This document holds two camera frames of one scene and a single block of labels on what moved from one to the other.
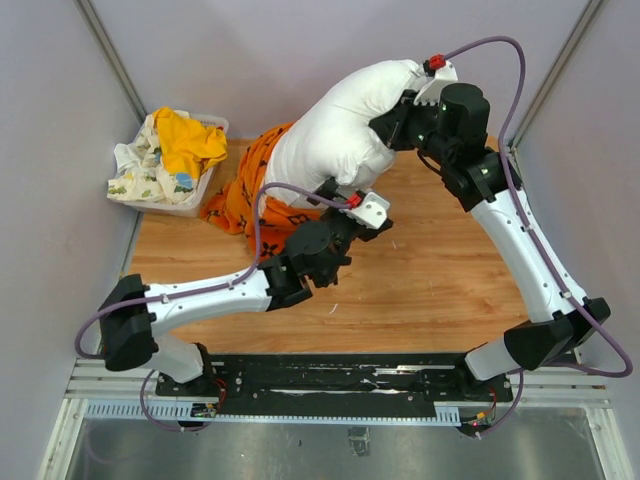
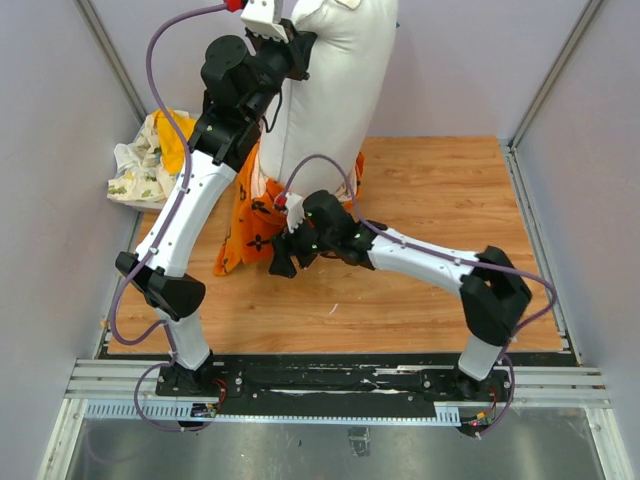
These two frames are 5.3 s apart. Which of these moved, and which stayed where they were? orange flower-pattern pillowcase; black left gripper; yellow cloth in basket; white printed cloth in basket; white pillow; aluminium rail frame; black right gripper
Moved: black left gripper; orange flower-pattern pillowcase; black right gripper; white pillow
Stayed: aluminium rail frame; white printed cloth in basket; yellow cloth in basket
